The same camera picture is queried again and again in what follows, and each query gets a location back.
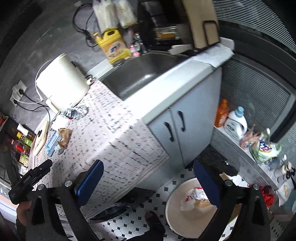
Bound red white wrapper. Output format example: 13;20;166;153
181;187;210;211

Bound blue white medicine box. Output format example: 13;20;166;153
45;131;62;157

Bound brown paper bag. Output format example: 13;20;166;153
57;128;72;149

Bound silver foil snack wrapper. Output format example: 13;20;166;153
63;105;89;120

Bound round white trash bin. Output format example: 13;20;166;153
165;178;217;238

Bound person's left hand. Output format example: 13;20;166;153
16;201;32;226

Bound red cloth on floor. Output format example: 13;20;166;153
248;184;275;209

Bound black spice rack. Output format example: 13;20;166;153
0;113;37;183

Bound green white refill pouch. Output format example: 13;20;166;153
249;128;282;163

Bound patterned white tablecloth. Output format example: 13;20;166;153
41;81;169;219

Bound white cabinet doors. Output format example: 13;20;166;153
149;68;222;173

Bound white laundry detergent bottle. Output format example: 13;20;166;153
224;106;247;141

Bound orange cleaner bottle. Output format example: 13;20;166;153
214;98;229;128

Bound white air fryer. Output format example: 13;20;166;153
36;53;90;113

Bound stainless steel sink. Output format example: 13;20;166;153
101;51;189;100

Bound white cloth on counter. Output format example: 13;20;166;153
191;43;234;68

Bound yellow dish soap bottle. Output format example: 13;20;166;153
93;29;132;65

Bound wooden cutting board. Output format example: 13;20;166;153
182;0;220;50

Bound black dish rack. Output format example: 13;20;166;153
137;1;200;51

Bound hanging plastic bags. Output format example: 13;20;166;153
92;0;137;34

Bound white wall power outlet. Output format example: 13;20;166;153
10;80;28;106

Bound black power cable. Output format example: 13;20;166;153
72;2;99;49

